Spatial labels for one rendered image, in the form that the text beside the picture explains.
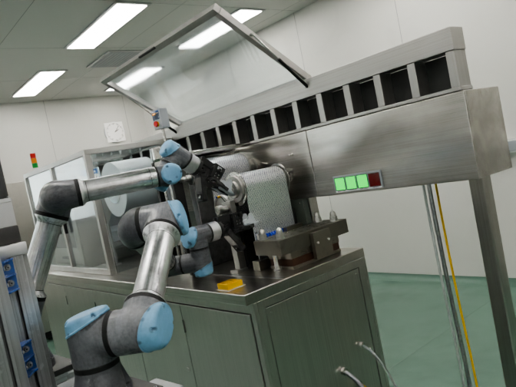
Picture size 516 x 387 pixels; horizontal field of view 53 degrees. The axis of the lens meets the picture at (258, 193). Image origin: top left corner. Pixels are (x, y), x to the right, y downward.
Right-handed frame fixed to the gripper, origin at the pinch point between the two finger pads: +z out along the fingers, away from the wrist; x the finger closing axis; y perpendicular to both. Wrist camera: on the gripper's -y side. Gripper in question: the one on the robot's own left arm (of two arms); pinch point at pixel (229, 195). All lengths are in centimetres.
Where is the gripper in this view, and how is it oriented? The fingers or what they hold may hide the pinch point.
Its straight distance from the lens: 216.3
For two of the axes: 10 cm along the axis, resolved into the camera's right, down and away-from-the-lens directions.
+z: 7.0, 4.9, 5.2
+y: 3.3, -8.7, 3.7
